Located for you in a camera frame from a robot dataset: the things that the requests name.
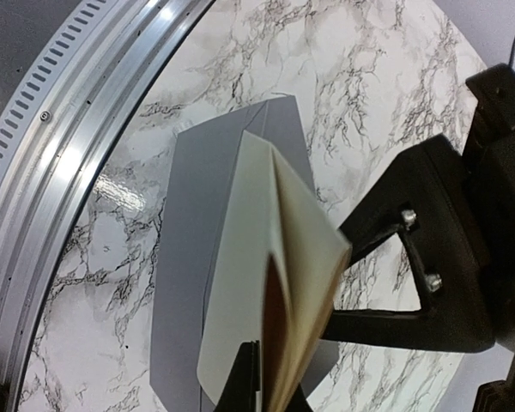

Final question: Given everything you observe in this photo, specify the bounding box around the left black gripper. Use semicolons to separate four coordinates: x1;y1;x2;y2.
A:
323;64;515;354

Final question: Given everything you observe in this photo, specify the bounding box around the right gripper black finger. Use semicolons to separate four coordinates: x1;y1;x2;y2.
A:
215;341;261;412

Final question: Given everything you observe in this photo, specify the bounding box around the grey paper envelope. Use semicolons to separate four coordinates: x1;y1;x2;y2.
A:
150;96;321;411

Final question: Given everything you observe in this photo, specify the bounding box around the aluminium front table rail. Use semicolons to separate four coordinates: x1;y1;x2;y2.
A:
0;0;233;379

